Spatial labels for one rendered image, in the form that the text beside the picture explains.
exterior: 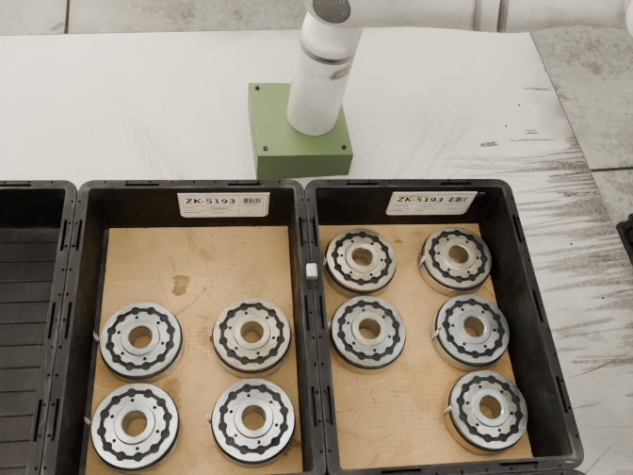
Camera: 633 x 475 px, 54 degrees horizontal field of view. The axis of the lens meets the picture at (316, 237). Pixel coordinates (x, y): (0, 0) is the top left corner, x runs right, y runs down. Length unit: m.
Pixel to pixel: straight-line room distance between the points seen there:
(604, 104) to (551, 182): 1.32
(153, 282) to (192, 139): 0.38
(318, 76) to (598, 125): 1.62
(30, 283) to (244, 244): 0.30
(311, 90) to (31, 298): 0.53
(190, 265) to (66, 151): 0.40
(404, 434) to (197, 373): 0.28
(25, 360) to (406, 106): 0.83
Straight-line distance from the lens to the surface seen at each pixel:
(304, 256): 0.81
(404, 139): 1.24
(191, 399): 0.84
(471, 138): 1.29
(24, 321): 0.92
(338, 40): 1.00
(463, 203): 0.95
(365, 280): 0.88
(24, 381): 0.89
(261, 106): 1.16
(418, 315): 0.91
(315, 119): 1.09
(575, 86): 2.60
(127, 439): 0.80
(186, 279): 0.90
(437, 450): 0.86
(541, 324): 0.85
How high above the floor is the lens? 1.64
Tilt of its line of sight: 60 degrees down
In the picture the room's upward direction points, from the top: 12 degrees clockwise
